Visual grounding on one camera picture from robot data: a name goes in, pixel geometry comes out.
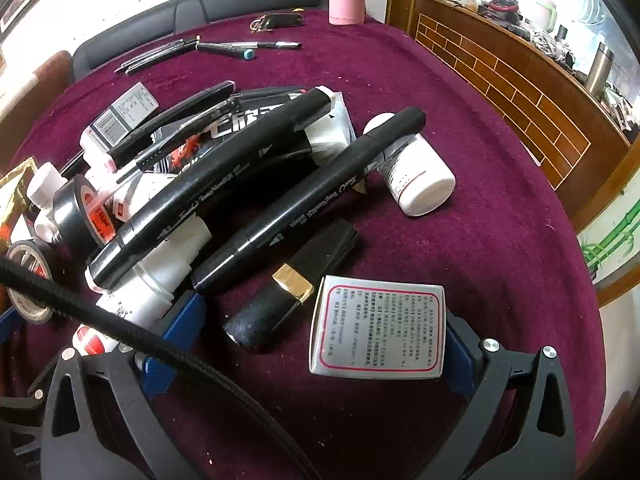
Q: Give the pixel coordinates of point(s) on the steel thermos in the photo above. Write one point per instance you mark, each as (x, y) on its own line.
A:
(598, 70)

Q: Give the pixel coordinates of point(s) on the white pill bottle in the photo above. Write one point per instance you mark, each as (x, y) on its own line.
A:
(420, 180)

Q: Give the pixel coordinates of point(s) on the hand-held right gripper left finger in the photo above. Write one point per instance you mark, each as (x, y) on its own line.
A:
(172, 345)

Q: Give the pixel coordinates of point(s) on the black tape roll brown core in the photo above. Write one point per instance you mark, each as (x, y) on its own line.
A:
(35, 247)

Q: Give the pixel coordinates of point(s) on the black pen gold tip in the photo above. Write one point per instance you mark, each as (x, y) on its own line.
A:
(160, 50)
(150, 60)

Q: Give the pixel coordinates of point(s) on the black marker white ends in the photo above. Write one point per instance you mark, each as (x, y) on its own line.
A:
(215, 180)

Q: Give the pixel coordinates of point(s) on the black key case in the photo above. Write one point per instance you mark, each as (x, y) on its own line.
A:
(280, 21)

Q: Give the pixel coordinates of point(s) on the black marker pen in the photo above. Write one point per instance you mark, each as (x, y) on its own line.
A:
(310, 205)

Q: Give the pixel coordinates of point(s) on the black tube gold band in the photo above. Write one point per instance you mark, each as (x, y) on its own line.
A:
(260, 320)

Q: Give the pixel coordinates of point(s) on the black printed packet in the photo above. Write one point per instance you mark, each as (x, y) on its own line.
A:
(235, 130)

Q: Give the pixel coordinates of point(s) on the black marker teal end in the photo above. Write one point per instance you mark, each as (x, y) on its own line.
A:
(225, 48)

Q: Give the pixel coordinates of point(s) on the small white barcode box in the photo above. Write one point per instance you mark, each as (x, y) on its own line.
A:
(127, 112)

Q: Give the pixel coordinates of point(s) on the white tube red print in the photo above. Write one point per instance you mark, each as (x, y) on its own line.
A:
(145, 285)

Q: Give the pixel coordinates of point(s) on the black tape roll red core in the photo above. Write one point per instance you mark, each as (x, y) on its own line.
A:
(67, 210)

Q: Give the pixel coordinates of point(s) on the black leather sofa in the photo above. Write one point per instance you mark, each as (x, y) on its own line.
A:
(150, 25)

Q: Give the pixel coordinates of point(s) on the clear gel pen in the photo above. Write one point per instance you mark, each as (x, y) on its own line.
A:
(150, 156)

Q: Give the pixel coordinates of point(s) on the silver cardboard box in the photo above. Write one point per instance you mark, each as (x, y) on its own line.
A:
(375, 330)

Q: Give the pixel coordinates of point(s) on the wooden cabinet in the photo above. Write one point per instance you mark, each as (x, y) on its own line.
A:
(500, 90)

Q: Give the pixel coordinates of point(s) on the white electric kettle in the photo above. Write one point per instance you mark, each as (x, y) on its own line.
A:
(545, 12)

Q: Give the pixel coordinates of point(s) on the black ballpoint pen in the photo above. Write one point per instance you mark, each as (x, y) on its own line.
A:
(280, 44)

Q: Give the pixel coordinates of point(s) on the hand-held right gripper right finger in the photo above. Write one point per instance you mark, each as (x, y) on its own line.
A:
(460, 355)

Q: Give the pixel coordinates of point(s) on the bamboo wall mural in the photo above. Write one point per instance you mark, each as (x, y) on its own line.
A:
(612, 240)

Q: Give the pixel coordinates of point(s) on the white tray gold edge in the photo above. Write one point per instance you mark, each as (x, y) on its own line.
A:
(17, 177)

